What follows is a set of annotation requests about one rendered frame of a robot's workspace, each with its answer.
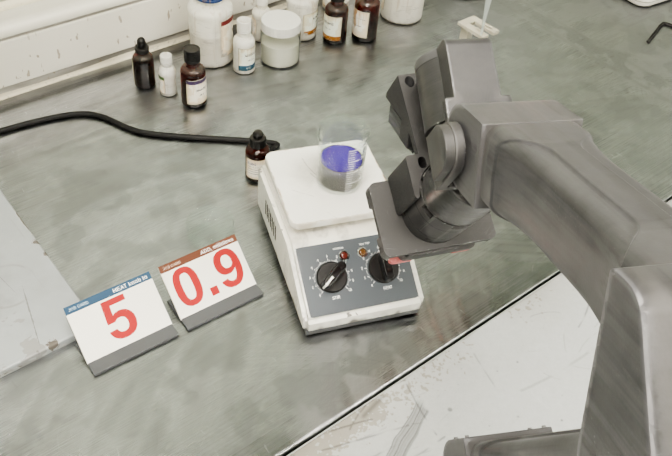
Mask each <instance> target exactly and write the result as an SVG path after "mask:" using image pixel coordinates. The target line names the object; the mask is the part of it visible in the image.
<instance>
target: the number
mask: <svg viewBox="0 0 672 456"><path fill-rule="evenodd" d="M69 316H70V318H71V320H72V323H73V325H74V327H75V329H76V332H77V334H78V336H79V338H80V341H81V343H82V345H83V347H84V350H85V352H86V354H87V357H89V356H91V355H93V354H95V353H98V352H100V351H102V350H104V349H106V348H108V347H110V346H112V345H115V344H117V343H119V342H121V341H123V340H125V339H127V338H129V337H132V336H134V335H136V334H138V333H140V332H142V331H144V330H146V329H149V328H151V327H153V326H155V325H157V324H159V323H161V322H163V321H166V320H167V318H166V315H165V313H164V311H163V308H162V306H161V304H160V302H159V299H158V297H157V295H156V293H155V290H154V288H153V286H152V284H151V281H150V279H149V280H147V281H145V282H142V283H140V284H138V285H136V286H133V287H131V288H129V289H126V290H124V291H122V292H120V293H117V294H115V295H113V296H111V297H108V298H106V299H104V300H101V301H99V302H97V303H95V304H92V305H90V306H88V307H85V308H83V309H81V310H79V311H76V312H74V313H72V314H70V315H69Z"/></svg>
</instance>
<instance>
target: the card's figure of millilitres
mask: <svg viewBox="0 0 672 456"><path fill-rule="evenodd" d="M164 275H165V278H166V280H167V282H168V285H169V287H170V289H171V291H172V294H173V296H174V298H175V300H176V303H177V305H178V307H179V309H180V312H181V313H183V312H185V311H187V310H189V309H191V308H193V307H195V306H197V305H200V304H202V303H204V302H206V301H208V300H210V299H212V298H214V297H217V296H219V295H221V294H223V293H225V292H227V291H229V290H231V289H234V288H236V287H238V286H240V285H242V284H244V283H246V282H248V281H250V280H252V278H251V276H250V274H249V272H248V269H247V267H246V265H245V263H244V260H243V258H242V256H241V253H240V251H239V249H238V247H237V244H236V242H233V243H231V244H229V245H227V246H224V247H222V248H220V249H217V250H215V251H213V252H211V253H208V254H206V255H204V256H201V257H199V258H197V259H195V260H192V261H190V262H188V263H186V264H183V265H181V266H179V267H176V268H174V269H172V270H170V271H167V272H165V273H164Z"/></svg>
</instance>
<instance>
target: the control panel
mask: <svg viewBox="0 0 672 456"><path fill-rule="evenodd" d="M378 238H379V236H378V234H376V235H371V236H365V237H359V238H353V239H347V240H342V241H336V242H330V243H324V244H319V245H313V246H307V247H301V248H297V249H296V255H297V260H298V264H299V269H300V273H301V278H302V282H303V287H304V291H305V296H306V300H307V305H308V309H309V314H310V317H311V318H316V317H321V316H326V315H331V314H336V313H341V312H346V311H351V310H356V309H361V308H366V307H371V306H376V305H381V304H386V303H391V302H396V301H401V300H406V299H411V298H416V297H418V291H417V287H416V283H415V279H414V275H413V272H412V268H411V264H410V261H409V262H404V263H399V264H398V266H399V271H398V275H397V276H396V278H395V279H394V280H393V281H391V282H389V283H380V282H377V281H375V280H374V279H373V278H372V277H371V275H370V273H369V270H368V264H369V261H370V259H371V258H372V257H373V256H374V255H375V254H377V253H379V248H378V243H377V239H378ZM362 248H363V249H365V250H366V255H365V256H361V255H360V254H359V250H360V249H362ZM342 252H346V253H347V254H348V257H347V259H342V258H341V256H340V254H341V253H342ZM340 261H343V262H345V263H346V268H345V270H346V273H347V283H346V285H345V287H344V288H343V289H342V290H341V291H339V292H337V293H328V292H325V291H324V290H322V289H321V288H320V287H319V285H318V283H317V280H316V274H317V271H318V269H319V267H320V266H321V265H323V264H324V263H326V262H336V263H338V262H340Z"/></svg>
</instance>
